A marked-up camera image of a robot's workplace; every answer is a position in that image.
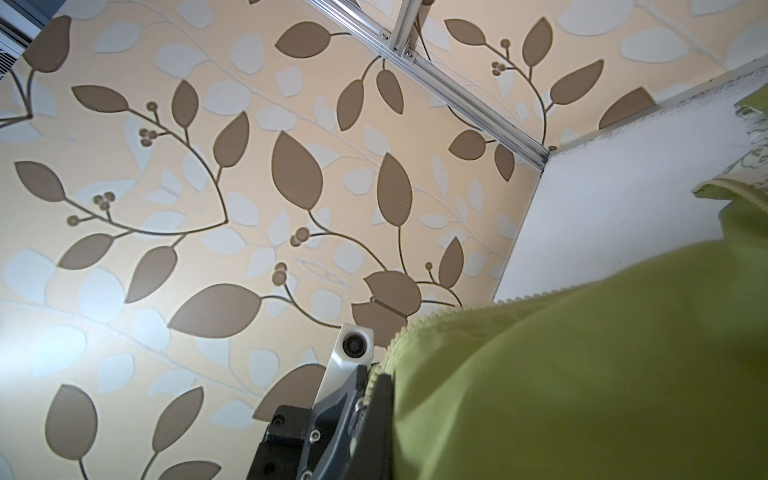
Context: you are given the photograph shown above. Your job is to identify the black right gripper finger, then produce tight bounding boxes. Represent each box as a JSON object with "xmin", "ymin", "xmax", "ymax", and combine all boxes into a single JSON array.
[{"xmin": 344, "ymin": 374, "xmax": 394, "ymax": 480}]

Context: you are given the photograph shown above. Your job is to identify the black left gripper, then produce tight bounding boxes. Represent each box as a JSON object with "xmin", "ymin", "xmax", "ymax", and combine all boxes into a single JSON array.
[{"xmin": 246, "ymin": 366, "xmax": 368, "ymax": 480}]

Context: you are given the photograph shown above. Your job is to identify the green zip-up hooded jacket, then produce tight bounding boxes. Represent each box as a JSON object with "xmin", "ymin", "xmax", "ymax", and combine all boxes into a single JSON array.
[{"xmin": 365, "ymin": 83, "xmax": 768, "ymax": 480}]

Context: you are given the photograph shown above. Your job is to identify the white ceiling air conditioner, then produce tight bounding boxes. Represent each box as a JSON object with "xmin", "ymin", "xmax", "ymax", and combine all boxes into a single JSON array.
[{"xmin": 1, "ymin": 0, "xmax": 65, "ymax": 77}]

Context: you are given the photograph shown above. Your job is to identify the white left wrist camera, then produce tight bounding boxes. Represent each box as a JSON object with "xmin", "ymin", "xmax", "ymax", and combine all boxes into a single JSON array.
[{"xmin": 314, "ymin": 324, "xmax": 374, "ymax": 406}]

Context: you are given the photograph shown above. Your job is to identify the aluminium frame strut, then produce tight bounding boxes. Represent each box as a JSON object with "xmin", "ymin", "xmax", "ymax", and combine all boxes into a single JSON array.
[{"xmin": 311, "ymin": 1, "xmax": 549, "ymax": 171}]

